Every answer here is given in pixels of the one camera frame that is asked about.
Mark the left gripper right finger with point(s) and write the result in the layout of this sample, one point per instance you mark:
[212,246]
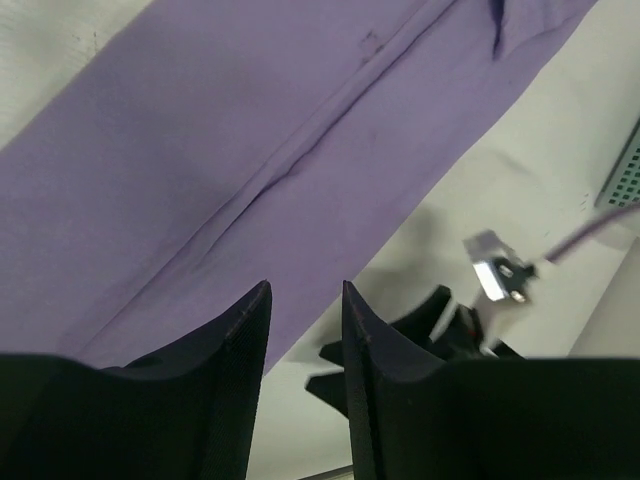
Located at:
[413,416]

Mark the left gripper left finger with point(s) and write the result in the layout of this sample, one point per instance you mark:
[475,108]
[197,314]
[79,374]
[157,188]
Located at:
[184,411]

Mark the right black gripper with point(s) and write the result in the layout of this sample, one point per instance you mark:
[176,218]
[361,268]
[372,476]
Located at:
[457,335]

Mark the purple t shirt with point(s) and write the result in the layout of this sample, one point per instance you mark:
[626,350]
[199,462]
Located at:
[214,144]

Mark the white plastic basket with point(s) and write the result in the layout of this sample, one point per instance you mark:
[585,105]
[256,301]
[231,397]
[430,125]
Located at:
[621,187]

